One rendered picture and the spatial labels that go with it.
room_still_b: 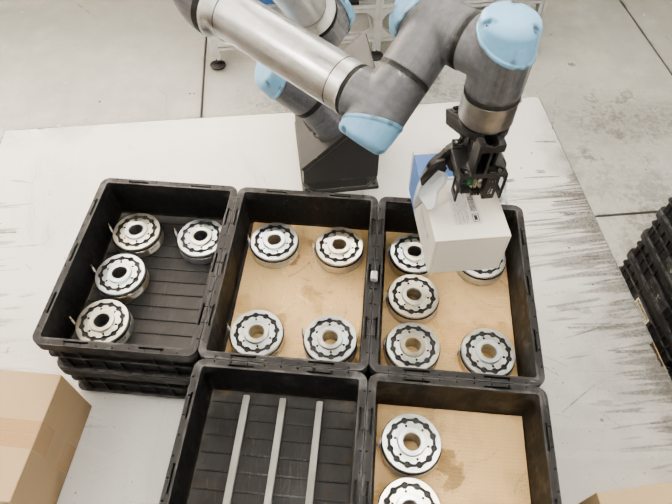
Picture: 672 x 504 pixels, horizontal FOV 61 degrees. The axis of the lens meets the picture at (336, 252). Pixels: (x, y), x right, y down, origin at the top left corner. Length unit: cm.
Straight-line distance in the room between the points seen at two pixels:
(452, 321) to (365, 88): 57
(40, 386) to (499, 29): 95
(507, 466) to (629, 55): 278
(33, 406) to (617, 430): 111
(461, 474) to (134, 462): 62
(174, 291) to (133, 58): 224
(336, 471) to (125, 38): 287
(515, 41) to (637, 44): 294
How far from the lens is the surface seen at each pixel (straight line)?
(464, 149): 86
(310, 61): 80
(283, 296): 118
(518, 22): 73
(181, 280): 124
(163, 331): 118
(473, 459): 107
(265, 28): 85
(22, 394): 119
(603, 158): 286
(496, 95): 75
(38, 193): 171
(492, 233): 91
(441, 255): 92
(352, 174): 148
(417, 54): 76
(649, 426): 135
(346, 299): 117
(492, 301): 121
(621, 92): 326
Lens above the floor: 183
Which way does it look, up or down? 54 degrees down
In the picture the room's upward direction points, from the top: straight up
